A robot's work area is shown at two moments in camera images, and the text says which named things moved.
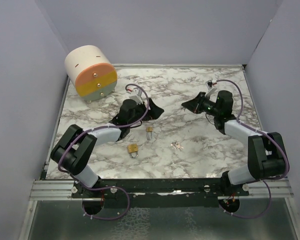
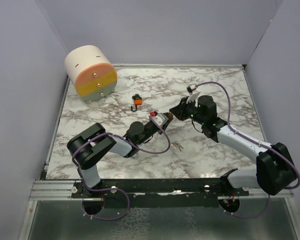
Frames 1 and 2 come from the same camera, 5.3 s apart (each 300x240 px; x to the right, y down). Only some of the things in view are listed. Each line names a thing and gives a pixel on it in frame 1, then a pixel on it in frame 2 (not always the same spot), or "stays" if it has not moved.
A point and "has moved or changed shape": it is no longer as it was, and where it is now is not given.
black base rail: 160,193 stays
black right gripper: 195,105 to 179,111
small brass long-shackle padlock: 149,131 has moved or changed shape
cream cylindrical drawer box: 90,68 stays
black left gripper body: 140,111 to 150,131
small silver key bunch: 176,144 stays
